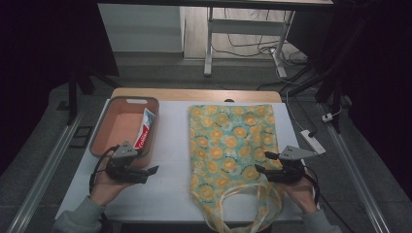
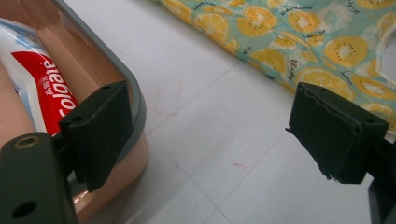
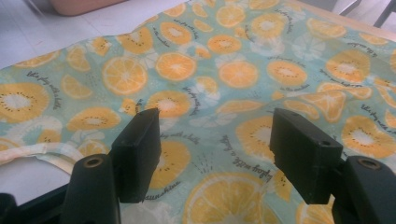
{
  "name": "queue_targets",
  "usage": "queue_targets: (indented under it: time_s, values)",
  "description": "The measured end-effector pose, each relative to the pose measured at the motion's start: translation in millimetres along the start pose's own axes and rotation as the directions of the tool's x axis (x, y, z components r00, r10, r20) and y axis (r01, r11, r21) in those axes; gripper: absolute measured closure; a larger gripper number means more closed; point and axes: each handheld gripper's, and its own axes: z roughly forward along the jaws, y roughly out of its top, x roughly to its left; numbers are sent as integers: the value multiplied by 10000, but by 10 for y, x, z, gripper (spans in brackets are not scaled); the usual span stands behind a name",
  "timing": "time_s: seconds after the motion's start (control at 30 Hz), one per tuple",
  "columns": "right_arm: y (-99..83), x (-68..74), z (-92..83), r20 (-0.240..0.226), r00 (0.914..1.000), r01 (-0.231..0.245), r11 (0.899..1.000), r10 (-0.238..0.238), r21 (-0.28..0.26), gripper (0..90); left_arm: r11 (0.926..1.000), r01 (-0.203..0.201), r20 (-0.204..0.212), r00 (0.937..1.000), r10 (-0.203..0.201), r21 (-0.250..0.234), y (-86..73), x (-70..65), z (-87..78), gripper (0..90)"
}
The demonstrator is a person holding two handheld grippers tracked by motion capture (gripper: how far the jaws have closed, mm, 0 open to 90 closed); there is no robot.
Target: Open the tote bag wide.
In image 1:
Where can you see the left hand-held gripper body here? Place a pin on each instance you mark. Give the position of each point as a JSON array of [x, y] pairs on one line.
[[124, 168]]

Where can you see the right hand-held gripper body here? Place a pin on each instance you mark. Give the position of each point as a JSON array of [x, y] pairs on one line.
[[291, 165]]

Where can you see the person's left hand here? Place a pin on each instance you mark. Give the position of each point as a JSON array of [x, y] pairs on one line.
[[107, 187]]

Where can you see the person's right hand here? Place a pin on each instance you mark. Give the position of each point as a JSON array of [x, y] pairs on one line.
[[301, 194]]

